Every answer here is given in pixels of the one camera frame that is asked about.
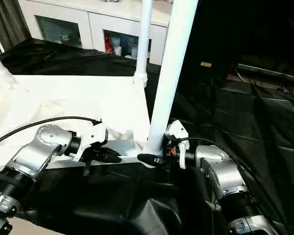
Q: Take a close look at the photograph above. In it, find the white plastic table top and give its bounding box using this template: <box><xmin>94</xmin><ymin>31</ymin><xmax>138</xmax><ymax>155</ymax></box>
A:
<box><xmin>0</xmin><ymin>73</ymin><xmax>160</xmax><ymax>171</ymax></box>

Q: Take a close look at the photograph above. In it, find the black table mat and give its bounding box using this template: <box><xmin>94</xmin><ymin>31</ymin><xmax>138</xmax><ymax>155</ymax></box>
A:
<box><xmin>0</xmin><ymin>38</ymin><xmax>294</xmax><ymax>235</ymax></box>

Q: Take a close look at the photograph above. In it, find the white cabinet with glass doors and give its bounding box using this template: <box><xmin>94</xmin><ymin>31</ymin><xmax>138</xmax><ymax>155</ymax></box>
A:
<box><xmin>17</xmin><ymin>0</ymin><xmax>173</xmax><ymax>66</ymax></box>

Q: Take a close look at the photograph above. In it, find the long dark metal rod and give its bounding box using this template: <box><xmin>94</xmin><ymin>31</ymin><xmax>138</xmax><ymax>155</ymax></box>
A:
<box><xmin>237</xmin><ymin>64</ymin><xmax>294</xmax><ymax>83</ymax></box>

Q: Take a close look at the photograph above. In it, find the grey curtain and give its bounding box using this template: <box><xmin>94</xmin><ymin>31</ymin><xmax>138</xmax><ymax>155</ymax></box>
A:
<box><xmin>0</xmin><ymin>0</ymin><xmax>31</xmax><ymax>53</ymax></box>

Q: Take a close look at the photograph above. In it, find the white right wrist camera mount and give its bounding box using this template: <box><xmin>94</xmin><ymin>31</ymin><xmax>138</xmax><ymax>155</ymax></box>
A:
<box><xmin>164</xmin><ymin>119</ymin><xmax>189</xmax><ymax>169</ymax></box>

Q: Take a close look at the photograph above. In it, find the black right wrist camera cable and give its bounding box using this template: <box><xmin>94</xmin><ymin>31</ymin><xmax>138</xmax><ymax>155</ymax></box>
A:
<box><xmin>171</xmin><ymin>137</ymin><xmax>294</xmax><ymax>235</ymax></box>

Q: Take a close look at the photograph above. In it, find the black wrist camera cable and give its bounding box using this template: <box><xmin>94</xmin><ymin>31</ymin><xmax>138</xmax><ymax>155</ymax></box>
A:
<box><xmin>0</xmin><ymin>116</ymin><xmax>103</xmax><ymax>149</ymax></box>
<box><xmin>171</xmin><ymin>137</ymin><xmax>294</xmax><ymax>235</ymax></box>

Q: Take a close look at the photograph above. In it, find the black left wrist camera cable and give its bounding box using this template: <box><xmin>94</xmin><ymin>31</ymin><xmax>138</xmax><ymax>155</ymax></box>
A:
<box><xmin>0</xmin><ymin>116</ymin><xmax>103</xmax><ymax>149</ymax></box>

